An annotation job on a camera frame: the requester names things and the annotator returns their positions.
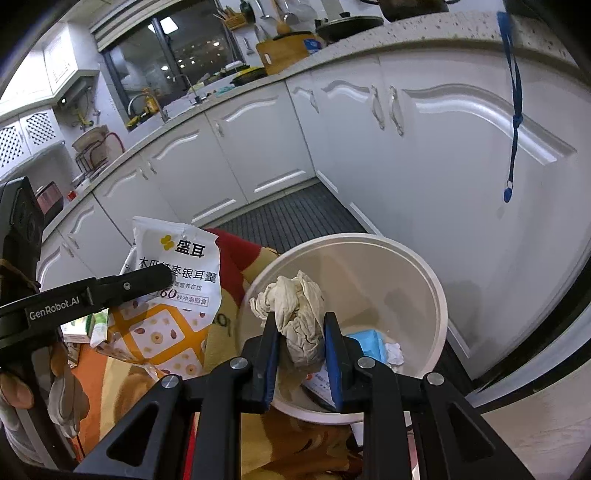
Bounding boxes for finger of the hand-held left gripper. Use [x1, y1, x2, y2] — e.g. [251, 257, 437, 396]
[85, 267, 173, 315]

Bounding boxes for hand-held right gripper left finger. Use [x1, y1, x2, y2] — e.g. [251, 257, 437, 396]
[74, 314, 282, 480]

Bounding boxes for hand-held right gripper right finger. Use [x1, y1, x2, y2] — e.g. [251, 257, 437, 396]
[322, 313, 522, 480]

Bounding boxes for blue snack packet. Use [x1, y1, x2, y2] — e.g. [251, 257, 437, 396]
[346, 330, 386, 365]

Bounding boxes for beige paper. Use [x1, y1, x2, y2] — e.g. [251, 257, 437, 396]
[249, 270, 326, 367]

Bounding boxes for white orange snack bag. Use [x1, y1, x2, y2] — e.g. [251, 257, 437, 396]
[95, 216, 222, 379]

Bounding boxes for white round bin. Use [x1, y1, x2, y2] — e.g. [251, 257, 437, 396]
[235, 234, 448, 424]

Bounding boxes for person's left hand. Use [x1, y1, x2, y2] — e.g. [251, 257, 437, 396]
[0, 339, 90, 439]

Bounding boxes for white flat packet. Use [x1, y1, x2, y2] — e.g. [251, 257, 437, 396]
[302, 367, 337, 411]

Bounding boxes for white green milk carton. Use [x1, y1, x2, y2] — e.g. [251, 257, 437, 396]
[61, 310, 110, 348]

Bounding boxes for printed patchwork blanket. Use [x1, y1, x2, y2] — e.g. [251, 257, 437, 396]
[69, 228, 365, 480]

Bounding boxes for black dish rack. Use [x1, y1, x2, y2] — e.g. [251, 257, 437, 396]
[74, 132, 125, 172]

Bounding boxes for beige basin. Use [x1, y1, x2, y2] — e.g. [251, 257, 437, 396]
[72, 126, 110, 148]

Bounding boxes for steel kitchen faucet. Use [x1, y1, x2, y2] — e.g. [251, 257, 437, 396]
[128, 93, 170, 124]

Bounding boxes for white upper kitchen cabinets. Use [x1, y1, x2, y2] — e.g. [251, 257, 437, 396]
[0, 23, 93, 171]

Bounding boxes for white kitchen cabinets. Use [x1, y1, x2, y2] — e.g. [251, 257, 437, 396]
[37, 32, 591, 407]
[0, 23, 93, 171]

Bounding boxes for white lower kitchen cabinets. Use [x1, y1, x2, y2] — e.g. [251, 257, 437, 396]
[37, 32, 591, 407]

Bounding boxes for dark kitchen window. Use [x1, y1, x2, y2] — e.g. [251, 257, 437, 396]
[102, 0, 245, 132]

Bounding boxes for black pot with yellow lid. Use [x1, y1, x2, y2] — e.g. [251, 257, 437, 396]
[231, 66, 269, 86]

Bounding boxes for wooden cutting board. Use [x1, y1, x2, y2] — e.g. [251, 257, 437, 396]
[256, 31, 317, 75]

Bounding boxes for yellow utensil holder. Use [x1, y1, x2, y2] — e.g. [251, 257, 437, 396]
[217, 7, 245, 31]

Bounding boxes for hanging steel skimmer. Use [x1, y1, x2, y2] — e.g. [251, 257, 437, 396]
[279, 0, 315, 28]

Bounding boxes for black wok with lid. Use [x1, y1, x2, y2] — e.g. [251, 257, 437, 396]
[316, 16, 384, 41]

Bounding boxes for metal stockpot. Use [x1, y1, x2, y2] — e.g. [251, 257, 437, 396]
[376, 0, 451, 21]

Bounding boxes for blue lanyard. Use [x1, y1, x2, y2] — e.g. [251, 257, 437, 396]
[496, 11, 523, 204]

